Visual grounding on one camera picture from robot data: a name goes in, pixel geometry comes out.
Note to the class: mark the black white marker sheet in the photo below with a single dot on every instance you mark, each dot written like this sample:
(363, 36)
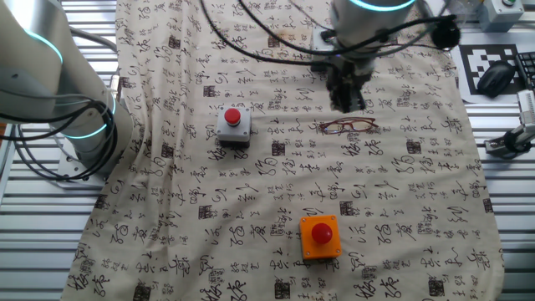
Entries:
(464, 75)

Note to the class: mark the beige calligraphy print cloth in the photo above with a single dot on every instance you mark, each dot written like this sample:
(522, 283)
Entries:
(251, 188)

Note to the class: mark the orange box red button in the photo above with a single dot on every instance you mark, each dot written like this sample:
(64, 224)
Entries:
(309, 246)

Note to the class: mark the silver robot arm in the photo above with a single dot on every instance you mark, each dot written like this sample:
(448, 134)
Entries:
(33, 62)

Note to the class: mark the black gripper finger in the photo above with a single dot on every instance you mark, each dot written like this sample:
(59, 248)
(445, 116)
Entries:
(332, 92)
(349, 102)

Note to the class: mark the black computer mouse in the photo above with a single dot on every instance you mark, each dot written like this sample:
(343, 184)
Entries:
(495, 79)

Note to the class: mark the black keyboard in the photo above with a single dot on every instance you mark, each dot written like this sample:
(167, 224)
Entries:
(527, 67)

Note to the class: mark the camera mount clamp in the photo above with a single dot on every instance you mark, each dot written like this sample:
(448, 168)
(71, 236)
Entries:
(514, 141)

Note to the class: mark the metal base plate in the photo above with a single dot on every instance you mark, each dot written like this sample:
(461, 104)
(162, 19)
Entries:
(67, 171)

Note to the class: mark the dark red framed glasses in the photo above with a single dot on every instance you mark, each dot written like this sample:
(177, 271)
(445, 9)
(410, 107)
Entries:
(334, 126)

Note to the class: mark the grey box large red button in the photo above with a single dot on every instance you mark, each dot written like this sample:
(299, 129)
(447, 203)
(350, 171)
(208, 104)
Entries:
(240, 131)

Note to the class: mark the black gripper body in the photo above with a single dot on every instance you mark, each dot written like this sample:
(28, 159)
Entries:
(346, 77)

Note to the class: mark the grey box green button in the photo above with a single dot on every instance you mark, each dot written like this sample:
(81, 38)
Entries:
(497, 18)

